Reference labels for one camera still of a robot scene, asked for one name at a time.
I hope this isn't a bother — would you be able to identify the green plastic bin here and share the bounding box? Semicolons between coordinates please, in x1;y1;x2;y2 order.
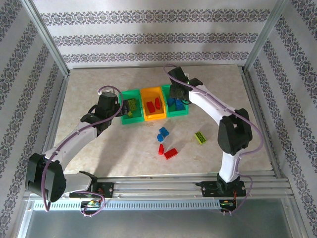
118;89;145;124
162;84;189;118

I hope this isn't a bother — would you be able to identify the orange plastic bin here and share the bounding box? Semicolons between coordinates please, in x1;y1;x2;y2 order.
140;86;167;121

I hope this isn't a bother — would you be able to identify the grey metal sheet panel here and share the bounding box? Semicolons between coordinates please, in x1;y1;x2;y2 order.
17;199;307;238

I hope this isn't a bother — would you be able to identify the aluminium side rail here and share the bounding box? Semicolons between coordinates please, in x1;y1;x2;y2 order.
34;74;71;181
240;68;290;179

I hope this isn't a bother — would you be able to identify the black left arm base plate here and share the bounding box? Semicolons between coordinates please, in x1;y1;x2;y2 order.
70;182;114;198

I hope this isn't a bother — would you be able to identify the aluminium mounting rail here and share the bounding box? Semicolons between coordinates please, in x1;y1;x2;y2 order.
23;176;291;199

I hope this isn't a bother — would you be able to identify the aluminium frame post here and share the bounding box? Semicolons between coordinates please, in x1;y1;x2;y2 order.
242;0;290;74
21;0;71;77

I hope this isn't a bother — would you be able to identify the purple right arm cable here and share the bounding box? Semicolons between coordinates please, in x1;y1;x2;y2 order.
163;63;264;217

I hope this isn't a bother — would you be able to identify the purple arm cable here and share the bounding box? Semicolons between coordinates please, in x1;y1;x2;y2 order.
163;63;264;217
41;85;123;218

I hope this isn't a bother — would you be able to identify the slotted grey cable duct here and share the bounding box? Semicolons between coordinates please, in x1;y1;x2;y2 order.
32;200;221;210

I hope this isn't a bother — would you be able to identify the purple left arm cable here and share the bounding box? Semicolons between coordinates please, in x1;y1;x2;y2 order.
41;85;123;218

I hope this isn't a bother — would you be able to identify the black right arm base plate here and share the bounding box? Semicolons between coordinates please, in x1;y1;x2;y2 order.
201;180;247;198

